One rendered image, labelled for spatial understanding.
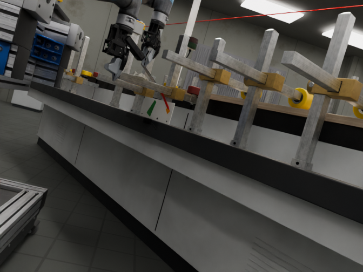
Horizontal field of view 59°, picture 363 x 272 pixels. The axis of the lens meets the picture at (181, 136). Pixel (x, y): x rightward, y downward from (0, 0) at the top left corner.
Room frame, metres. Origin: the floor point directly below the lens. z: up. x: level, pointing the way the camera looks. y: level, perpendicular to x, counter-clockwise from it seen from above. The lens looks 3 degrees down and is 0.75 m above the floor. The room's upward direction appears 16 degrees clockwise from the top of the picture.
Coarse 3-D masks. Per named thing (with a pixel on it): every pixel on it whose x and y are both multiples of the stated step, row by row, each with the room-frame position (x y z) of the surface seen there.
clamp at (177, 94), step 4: (172, 88) 1.46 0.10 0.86; (176, 88) 1.44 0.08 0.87; (172, 92) 1.45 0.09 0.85; (176, 92) 1.43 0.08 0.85; (180, 92) 1.45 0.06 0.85; (184, 92) 1.46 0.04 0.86; (164, 96) 1.50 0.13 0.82; (168, 96) 1.47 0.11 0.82; (172, 96) 1.45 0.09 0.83; (176, 96) 1.44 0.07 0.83; (180, 96) 1.45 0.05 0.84; (180, 100) 1.46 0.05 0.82
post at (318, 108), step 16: (352, 16) 0.92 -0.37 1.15; (336, 32) 0.93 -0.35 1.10; (336, 48) 0.92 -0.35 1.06; (336, 64) 0.92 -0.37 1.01; (320, 96) 0.92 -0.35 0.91; (320, 112) 0.92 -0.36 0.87; (304, 128) 0.94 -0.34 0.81; (320, 128) 0.93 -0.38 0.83; (304, 144) 0.93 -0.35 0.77; (304, 160) 0.92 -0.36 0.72
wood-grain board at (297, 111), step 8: (216, 96) 1.54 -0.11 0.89; (224, 96) 1.50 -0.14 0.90; (240, 104) 1.42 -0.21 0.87; (264, 104) 1.32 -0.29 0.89; (272, 104) 1.29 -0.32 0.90; (280, 112) 1.26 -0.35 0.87; (288, 112) 1.23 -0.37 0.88; (296, 112) 1.20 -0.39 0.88; (304, 112) 1.18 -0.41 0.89; (328, 120) 1.10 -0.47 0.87; (336, 120) 1.08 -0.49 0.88; (344, 120) 1.06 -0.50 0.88; (352, 120) 1.04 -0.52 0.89; (360, 120) 1.03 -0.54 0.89
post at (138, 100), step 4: (160, 32) 1.70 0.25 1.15; (160, 36) 1.71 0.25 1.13; (152, 60) 1.70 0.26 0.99; (148, 64) 1.69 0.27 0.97; (152, 64) 1.70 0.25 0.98; (148, 68) 1.69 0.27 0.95; (144, 72) 1.69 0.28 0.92; (148, 76) 1.70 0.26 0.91; (136, 96) 1.70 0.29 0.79; (140, 96) 1.69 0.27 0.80; (136, 100) 1.69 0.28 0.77; (140, 100) 1.70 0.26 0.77; (136, 104) 1.69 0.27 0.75; (140, 104) 1.70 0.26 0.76; (136, 108) 1.69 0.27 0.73; (140, 108) 1.71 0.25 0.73
